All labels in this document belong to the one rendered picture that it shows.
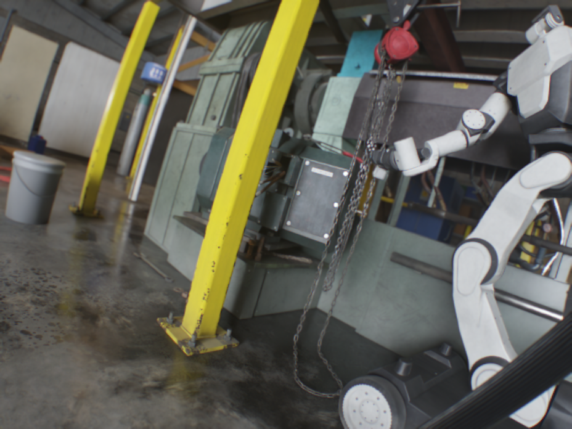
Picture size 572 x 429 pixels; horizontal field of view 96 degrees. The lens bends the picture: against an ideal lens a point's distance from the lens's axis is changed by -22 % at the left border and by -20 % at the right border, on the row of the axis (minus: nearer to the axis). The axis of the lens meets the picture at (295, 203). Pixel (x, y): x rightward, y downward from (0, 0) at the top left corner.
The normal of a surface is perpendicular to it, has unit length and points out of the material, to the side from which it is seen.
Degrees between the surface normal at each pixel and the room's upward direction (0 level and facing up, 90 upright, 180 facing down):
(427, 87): 78
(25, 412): 0
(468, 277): 90
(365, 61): 90
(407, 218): 90
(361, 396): 90
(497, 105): 74
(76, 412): 0
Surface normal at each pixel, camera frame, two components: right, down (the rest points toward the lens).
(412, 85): -0.53, -0.36
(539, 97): -0.98, -0.18
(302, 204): -0.33, -0.07
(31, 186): 0.59, 0.26
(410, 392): 0.65, -0.52
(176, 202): -0.61, -0.16
